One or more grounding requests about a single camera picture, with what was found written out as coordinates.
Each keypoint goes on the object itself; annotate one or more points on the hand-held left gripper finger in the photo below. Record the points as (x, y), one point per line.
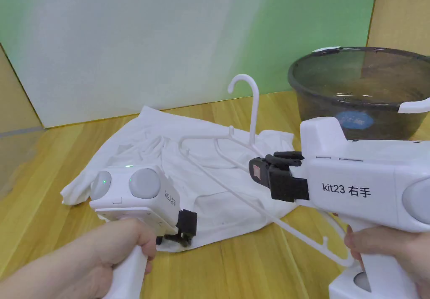
(184, 240)

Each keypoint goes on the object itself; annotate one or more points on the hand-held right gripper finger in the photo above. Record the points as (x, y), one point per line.
(258, 173)
(285, 158)

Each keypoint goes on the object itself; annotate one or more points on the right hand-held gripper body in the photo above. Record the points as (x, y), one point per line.
(352, 191)

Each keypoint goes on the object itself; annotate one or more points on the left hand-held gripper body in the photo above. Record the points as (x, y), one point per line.
(134, 198)

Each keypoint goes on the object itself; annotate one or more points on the white plastic clothes hanger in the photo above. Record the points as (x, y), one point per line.
(255, 124)

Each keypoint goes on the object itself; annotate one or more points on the white garment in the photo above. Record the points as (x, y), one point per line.
(141, 151)

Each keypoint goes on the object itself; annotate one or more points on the person's left forearm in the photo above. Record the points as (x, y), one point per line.
(40, 280)

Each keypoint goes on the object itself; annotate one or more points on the person's left hand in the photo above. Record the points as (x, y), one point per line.
(121, 242)

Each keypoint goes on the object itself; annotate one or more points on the person's right hand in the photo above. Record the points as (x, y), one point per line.
(386, 242)

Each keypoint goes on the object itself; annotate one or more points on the dark transparent plastic basin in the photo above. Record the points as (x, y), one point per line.
(352, 87)

